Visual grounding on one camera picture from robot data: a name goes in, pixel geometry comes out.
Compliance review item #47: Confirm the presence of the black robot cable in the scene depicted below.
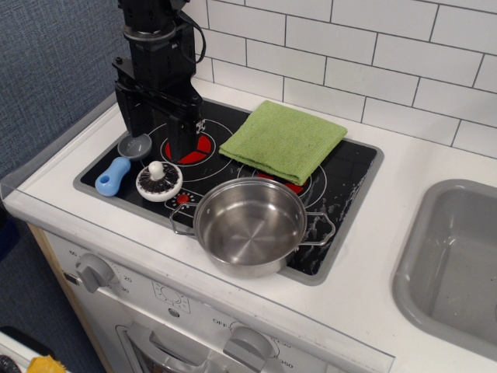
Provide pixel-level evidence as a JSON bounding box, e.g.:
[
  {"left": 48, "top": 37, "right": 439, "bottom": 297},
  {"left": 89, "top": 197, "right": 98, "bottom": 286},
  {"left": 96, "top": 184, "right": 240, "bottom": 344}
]
[{"left": 175, "top": 8, "right": 207, "bottom": 66}]

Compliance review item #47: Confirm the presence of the grey oven knob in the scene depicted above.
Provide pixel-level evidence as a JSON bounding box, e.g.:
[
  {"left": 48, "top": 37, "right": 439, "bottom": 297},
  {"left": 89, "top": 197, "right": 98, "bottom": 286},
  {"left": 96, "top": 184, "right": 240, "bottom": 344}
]
[
  {"left": 223, "top": 326, "right": 273, "bottom": 372},
  {"left": 75, "top": 253, "right": 114, "bottom": 294}
]

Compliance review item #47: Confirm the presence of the grey sink basin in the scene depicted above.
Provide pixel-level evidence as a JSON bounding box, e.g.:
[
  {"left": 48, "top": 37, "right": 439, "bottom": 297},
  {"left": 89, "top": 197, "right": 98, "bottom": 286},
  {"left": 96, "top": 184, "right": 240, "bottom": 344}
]
[{"left": 392, "top": 180, "right": 496, "bottom": 360}]

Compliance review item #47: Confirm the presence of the blue handled grey scoop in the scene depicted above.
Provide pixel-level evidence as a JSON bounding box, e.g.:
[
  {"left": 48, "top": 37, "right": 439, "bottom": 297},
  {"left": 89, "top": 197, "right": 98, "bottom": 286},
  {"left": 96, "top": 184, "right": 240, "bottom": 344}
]
[{"left": 95, "top": 134, "right": 152, "bottom": 197}]

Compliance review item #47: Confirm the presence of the green folded towel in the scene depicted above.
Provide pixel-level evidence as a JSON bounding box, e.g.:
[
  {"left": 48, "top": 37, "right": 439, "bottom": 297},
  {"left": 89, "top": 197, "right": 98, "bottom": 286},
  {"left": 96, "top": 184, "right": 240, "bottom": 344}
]
[{"left": 219, "top": 100, "right": 348, "bottom": 186}]

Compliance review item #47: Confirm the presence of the grey left oven knob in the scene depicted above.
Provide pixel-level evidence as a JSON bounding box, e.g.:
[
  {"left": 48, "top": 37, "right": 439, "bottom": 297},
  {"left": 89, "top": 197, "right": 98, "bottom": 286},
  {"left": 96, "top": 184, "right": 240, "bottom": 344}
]
[{"left": 75, "top": 253, "right": 114, "bottom": 294}]

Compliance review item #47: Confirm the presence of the grey oven door handle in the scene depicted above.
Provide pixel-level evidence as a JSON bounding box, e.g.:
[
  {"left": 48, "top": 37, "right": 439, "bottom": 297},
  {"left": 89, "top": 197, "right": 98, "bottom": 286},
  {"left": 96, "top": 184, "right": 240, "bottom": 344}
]
[{"left": 116, "top": 322, "right": 224, "bottom": 372}]

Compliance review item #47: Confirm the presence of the white round mushroom toy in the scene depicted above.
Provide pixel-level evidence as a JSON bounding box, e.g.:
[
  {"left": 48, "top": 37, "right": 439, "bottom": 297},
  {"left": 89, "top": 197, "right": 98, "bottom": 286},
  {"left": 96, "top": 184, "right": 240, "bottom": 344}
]
[{"left": 135, "top": 161, "right": 183, "bottom": 202}]

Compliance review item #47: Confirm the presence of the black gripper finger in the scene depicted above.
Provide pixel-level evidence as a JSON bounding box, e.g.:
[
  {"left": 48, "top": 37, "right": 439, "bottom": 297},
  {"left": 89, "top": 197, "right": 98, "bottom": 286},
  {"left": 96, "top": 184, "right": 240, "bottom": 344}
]
[
  {"left": 166, "top": 116, "right": 200, "bottom": 162},
  {"left": 115, "top": 85, "right": 153, "bottom": 137}
]

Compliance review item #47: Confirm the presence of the grey right oven knob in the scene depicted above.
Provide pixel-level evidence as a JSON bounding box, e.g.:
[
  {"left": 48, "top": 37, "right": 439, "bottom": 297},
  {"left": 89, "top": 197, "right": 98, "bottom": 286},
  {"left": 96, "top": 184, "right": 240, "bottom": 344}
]
[{"left": 223, "top": 326, "right": 273, "bottom": 372}]

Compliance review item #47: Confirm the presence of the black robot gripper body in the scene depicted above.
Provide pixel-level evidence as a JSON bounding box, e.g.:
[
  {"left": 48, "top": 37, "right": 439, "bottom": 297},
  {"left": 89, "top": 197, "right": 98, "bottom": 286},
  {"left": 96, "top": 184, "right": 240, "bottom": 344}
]
[{"left": 113, "top": 27, "right": 203, "bottom": 127}]

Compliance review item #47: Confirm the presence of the black toy stove top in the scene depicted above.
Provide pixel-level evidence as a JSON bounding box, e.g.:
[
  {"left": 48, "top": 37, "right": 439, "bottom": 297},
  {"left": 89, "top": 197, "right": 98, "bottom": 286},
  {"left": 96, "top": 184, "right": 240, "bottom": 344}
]
[{"left": 75, "top": 101, "right": 384, "bottom": 286}]

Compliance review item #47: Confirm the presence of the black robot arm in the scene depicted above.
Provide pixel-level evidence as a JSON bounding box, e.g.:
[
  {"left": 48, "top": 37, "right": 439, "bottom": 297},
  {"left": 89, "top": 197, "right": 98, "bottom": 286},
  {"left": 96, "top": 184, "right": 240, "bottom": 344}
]
[{"left": 113, "top": 1, "right": 205, "bottom": 162}]

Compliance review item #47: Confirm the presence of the stainless steel pot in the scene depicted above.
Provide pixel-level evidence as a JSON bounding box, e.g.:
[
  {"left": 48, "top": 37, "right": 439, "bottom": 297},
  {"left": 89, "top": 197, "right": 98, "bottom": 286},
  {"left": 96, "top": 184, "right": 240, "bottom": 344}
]
[{"left": 190, "top": 177, "right": 312, "bottom": 278}]

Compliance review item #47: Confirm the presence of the white toy oven front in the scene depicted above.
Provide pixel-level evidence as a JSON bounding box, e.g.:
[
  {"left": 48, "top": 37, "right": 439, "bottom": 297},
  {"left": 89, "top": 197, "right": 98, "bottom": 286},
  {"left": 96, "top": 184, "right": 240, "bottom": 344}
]
[{"left": 40, "top": 229, "right": 350, "bottom": 373}]

